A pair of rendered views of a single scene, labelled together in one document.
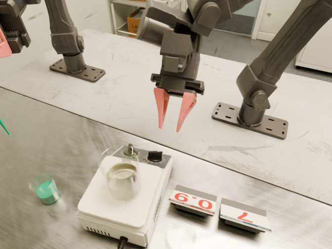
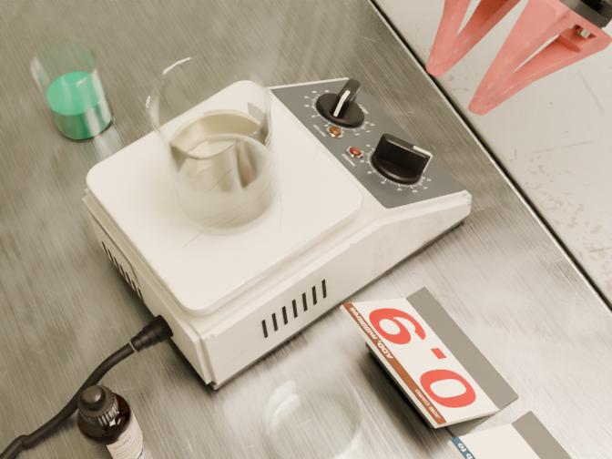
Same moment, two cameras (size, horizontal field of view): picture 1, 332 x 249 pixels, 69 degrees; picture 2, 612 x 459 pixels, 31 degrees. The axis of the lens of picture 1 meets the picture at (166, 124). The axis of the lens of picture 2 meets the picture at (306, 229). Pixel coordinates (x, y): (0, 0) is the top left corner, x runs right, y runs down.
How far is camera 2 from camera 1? 25 cm
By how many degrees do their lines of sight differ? 29
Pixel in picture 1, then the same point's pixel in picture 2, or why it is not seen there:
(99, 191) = (158, 165)
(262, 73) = not seen: outside the picture
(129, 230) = (171, 306)
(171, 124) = (571, 90)
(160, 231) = (279, 380)
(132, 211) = (199, 262)
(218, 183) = (560, 363)
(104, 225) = (127, 257)
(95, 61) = not seen: outside the picture
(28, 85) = not seen: outside the picture
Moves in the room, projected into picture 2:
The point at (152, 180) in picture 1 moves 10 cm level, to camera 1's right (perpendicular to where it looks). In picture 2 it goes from (313, 216) to (466, 311)
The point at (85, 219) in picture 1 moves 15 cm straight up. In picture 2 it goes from (95, 217) to (25, 37)
